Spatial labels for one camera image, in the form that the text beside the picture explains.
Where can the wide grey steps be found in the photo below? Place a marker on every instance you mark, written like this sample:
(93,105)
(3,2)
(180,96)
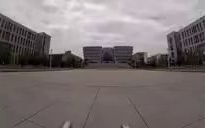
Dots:
(106,66)

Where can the wide symmetrical grey building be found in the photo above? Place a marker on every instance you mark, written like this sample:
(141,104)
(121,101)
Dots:
(93,53)

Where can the grey slab paved plaza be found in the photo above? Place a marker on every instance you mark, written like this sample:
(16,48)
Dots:
(103,96)

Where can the low dark building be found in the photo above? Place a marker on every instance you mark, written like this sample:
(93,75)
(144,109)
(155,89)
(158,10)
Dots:
(68,60)

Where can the low pale building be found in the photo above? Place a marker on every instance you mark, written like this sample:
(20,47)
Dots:
(150,59)

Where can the pole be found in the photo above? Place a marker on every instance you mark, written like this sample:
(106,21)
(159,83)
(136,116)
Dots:
(50,58)

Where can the robot's own part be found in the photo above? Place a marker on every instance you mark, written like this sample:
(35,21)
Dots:
(125,126)
(66,125)

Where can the long grey building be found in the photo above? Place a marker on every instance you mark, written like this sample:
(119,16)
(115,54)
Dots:
(13,36)

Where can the grey building with window rows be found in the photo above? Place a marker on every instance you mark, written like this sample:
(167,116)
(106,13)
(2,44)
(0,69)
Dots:
(196,36)

